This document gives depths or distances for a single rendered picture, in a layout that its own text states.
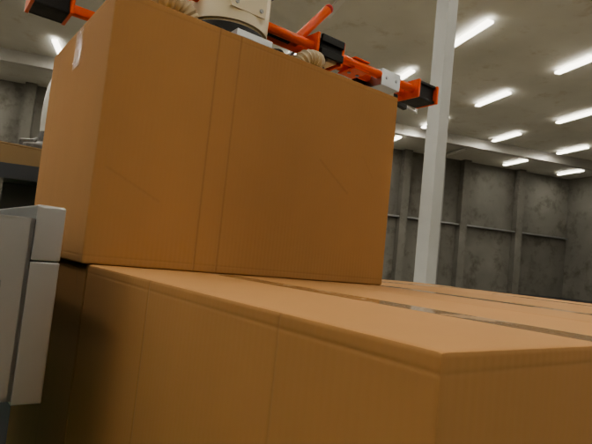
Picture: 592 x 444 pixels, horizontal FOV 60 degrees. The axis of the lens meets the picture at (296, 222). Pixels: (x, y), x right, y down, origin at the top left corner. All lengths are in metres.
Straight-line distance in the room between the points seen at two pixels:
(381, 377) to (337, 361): 0.03
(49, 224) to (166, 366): 0.21
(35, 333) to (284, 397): 0.34
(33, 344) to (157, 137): 0.35
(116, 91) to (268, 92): 0.26
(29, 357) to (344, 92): 0.72
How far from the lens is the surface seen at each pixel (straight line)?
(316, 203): 0.97
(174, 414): 0.49
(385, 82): 1.39
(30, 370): 0.63
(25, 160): 1.62
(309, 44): 1.25
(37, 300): 0.62
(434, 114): 4.27
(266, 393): 0.37
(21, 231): 0.61
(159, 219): 0.81
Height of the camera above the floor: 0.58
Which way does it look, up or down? 4 degrees up
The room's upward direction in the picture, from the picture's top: 6 degrees clockwise
